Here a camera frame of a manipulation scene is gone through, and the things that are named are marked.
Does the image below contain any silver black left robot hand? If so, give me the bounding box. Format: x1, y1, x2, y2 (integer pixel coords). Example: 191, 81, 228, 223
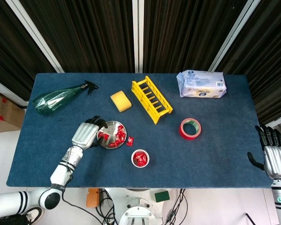
71, 115, 109, 151

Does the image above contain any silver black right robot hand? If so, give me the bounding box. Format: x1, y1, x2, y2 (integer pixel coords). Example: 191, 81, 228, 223
247, 125, 281, 180

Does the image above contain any heap of red candies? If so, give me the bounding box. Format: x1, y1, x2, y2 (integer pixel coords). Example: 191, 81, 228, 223
109, 125, 126, 148

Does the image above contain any white paper cup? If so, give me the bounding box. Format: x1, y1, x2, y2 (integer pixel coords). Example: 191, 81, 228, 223
131, 149, 150, 168

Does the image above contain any round metal plate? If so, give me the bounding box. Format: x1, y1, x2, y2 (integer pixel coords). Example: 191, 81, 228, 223
96, 120, 127, 150

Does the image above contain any green plastic spray bottle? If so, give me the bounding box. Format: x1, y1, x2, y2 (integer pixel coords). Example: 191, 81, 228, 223
32, 80, 99, 116

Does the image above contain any yellow sponge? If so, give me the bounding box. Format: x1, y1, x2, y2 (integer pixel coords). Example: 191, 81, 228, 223
110, 91, 133, 113

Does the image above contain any black angled strut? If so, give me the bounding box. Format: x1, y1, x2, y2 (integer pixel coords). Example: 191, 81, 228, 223
245, 212, 257, 225

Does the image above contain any orange box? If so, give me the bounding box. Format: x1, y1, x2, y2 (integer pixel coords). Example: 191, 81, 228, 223
86, 188, 101, 209

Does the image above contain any yellow test tube rack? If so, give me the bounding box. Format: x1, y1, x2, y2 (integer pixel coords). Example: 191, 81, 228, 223
131, 75, 174, 125

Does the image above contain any cardboard box with red tape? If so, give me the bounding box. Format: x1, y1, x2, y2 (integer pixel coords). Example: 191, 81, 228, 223
0, 95, 26, 129

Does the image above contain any blue felt table cover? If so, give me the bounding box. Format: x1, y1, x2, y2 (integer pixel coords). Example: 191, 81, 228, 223
6, 72, 275, 189

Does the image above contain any white robot torso base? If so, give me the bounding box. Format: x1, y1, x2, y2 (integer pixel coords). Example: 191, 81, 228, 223
106, 187, 174, 225

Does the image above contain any red tape roll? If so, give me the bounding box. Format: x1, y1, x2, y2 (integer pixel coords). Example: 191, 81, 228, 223
178, 118, 202, 141

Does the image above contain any black and white sneaker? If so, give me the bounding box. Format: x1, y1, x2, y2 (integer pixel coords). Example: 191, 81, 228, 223
25, 206, 45, 223

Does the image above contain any black pleated curtain panel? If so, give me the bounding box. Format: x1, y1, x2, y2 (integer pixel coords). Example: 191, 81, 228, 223
20, 0, 134, 73
143, 0, 249, 74
0, 0, 57, 101
214, 0, 281, 125

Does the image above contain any green block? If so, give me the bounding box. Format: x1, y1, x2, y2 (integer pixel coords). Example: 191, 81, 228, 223
154, 191, 170, 203

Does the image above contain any white wet wipes pack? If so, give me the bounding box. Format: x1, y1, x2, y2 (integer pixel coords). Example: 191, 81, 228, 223
176, 70, 228, 99

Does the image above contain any white low frame rail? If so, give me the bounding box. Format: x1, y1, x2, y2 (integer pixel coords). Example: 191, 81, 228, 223
263, 116, 281, 128
0, 76, 29, 108

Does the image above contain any black cable bundle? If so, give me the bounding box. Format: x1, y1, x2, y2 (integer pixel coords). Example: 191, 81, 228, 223
96, 189, 119, 225
163, 188, 189, 225

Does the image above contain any white frame post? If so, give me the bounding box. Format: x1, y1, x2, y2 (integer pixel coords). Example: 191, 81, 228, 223
132, 0, 145, 73
5, 0, 66, 73
208, 0, 263, 72

